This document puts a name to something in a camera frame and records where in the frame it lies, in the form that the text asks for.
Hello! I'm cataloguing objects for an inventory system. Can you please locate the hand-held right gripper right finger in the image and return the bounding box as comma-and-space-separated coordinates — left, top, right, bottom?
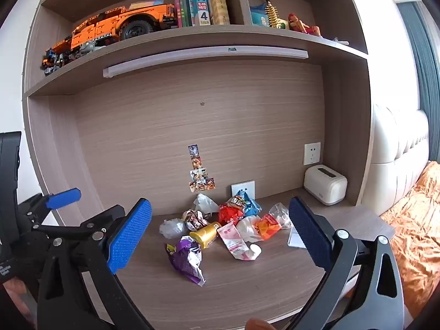
287, 197, 406, 330

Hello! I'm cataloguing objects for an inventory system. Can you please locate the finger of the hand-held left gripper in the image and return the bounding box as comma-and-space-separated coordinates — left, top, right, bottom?
21, 188, 82, 221
32, 205, 126, 236

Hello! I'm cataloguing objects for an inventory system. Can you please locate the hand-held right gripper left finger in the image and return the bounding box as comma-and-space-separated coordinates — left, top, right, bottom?
37, 197, 153, 330

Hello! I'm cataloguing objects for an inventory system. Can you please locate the clear plastic bag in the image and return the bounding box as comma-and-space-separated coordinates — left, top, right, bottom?
159, 218, 188, 240
269, 203, 293, 229

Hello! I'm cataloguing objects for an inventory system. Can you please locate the blue snack wrapper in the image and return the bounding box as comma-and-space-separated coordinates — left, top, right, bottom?
231, 190, 262, 217

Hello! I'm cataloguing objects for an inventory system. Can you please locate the person's right hand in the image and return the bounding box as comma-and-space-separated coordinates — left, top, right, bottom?
245, 318, 277, 330

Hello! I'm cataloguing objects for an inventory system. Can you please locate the orange wrapper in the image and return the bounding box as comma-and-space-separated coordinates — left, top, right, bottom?
254, 213, 282, 240

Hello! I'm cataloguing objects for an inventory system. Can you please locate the cream toaster-shaped box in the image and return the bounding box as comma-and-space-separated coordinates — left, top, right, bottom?
304, 164, 348, 206

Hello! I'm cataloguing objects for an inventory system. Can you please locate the purple wrapper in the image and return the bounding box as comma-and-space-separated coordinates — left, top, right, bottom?
166, 236, 206, 287

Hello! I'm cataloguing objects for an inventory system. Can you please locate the white plastic wrapper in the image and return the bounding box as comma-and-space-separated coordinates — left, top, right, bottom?
236, 215, 263, 243

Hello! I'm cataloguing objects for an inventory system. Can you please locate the yellow cup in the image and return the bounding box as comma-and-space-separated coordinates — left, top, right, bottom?
190, 222, 221, 250

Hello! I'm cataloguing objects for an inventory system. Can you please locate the pink white tube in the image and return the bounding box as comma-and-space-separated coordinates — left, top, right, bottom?
217, 222, 262, 261

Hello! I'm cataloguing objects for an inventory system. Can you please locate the white plastic bag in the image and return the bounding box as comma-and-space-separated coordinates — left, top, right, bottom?
193, 193, 219, 214

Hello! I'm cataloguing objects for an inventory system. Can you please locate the colourful sticker strip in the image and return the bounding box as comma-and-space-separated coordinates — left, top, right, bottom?
188, 144, 216, 192

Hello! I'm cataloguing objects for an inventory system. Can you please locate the orange blanket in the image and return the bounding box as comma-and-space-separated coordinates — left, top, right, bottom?
380, 161, 440, 313

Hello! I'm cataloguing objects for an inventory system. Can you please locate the white padded headboard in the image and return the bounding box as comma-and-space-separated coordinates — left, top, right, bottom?
361, 105, 430, 215

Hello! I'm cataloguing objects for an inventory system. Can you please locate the small orange black toy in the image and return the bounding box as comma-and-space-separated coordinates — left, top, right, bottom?
42, 46, 74, 76

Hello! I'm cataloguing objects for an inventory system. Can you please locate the grey toy dinosaur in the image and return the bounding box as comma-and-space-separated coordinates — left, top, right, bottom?
77, 40, 107, 56

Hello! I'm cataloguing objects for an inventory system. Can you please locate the orange toy truck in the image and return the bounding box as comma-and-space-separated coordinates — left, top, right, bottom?
70, 3, 177, 50

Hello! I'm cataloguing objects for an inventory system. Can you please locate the white light bar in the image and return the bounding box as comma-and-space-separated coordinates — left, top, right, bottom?
102, 46, 309, 79

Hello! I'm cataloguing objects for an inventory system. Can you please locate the red toy figure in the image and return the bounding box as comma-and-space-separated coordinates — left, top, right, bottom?
288, 13, 321, 37

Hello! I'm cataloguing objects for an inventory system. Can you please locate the dark teal curtain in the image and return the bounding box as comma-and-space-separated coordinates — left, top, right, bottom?
397, 2, 440, 162

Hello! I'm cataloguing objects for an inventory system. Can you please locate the golden toy pagoda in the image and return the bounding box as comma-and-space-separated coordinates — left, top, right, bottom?
265, 3, 283, 28

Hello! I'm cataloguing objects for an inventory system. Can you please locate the blue box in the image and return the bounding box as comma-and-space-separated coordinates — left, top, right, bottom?
250, 5, 272, 26

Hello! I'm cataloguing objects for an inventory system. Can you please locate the green book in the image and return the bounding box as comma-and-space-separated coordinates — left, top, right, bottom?
178, 0, 192, 27

